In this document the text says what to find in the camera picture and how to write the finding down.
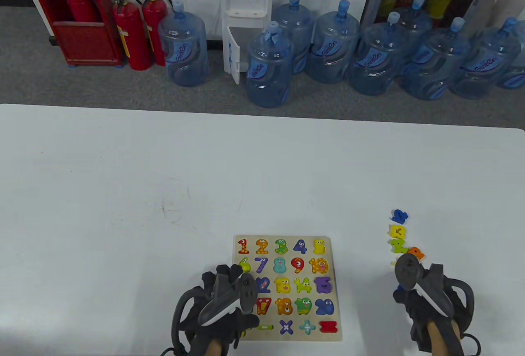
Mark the person's right hand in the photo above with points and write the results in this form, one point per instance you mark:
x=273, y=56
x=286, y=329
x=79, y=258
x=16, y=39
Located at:
x=414, y=311

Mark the person's left hand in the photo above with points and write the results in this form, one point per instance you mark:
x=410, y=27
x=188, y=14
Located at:
x=244, y=327

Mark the purple number math block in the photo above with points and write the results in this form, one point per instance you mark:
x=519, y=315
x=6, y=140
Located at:
x=398, y=288

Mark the orange number math block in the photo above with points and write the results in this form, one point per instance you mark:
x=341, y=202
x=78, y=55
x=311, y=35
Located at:
x=416, y=252

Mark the green number math block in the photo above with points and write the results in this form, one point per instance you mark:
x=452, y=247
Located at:
x=398, y=246

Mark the wooden math block puzzle board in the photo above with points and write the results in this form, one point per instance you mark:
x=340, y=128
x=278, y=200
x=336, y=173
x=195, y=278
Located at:
x=289, y=276

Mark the cluster of math blocks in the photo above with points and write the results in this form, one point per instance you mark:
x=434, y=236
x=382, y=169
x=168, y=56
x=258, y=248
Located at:
x=398, y=216

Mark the person's right forearm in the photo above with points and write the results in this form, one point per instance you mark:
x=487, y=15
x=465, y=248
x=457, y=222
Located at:
x=445, y=339

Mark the person's left forearm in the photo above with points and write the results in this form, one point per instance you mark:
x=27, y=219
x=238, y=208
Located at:
x=212, y=348

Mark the dark grey tracking controller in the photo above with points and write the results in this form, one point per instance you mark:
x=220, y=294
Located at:
x=407, y=272
x=248, y=294

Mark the row of blue water jugs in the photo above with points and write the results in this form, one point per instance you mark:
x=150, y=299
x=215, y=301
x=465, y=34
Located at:
x=268, y=69

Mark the red fire extinguisher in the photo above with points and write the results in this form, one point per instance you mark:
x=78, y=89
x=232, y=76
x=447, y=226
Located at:
x=154, y=19
x=133, y=40

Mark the red fire extinguisher cabinet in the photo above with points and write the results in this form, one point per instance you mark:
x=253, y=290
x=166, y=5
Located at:
x=82, y=42

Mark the red extinguisher inside cabinet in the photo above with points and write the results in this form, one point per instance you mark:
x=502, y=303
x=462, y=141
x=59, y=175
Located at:
x=82, y=7

